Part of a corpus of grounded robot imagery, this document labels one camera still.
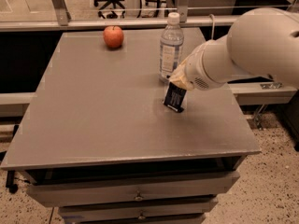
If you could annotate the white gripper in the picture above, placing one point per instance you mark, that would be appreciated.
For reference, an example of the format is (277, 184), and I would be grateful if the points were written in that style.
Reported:
(195, 71)

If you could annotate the blue rxbar blueberry wrapper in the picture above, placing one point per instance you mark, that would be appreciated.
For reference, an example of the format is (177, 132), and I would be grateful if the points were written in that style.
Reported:
(174, 98)

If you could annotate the clear plastic water bottle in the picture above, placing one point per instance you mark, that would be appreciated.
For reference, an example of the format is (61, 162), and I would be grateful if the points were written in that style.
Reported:
(171, 45)

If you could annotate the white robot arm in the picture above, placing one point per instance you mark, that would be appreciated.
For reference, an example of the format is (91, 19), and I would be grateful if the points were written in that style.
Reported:
(263, 42)

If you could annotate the red apple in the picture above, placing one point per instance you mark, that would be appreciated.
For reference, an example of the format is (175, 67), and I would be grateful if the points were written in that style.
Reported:
(113, 36)

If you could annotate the black office chair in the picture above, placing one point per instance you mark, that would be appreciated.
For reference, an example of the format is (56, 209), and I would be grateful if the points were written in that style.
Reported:
(110, 0)

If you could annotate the grey drawer cabinet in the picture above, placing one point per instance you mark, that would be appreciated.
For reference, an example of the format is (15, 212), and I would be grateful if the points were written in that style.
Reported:
(98, 114)

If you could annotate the top drawer with knob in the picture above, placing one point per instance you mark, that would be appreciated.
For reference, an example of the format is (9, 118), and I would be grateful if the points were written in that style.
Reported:
(133, 190)

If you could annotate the drawer with knob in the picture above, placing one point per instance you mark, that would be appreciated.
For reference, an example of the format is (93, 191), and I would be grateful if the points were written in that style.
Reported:
(138, 210)
(133, 190)

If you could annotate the metal railing frame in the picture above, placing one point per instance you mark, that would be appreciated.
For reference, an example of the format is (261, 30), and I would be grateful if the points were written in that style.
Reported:
(67, 15)

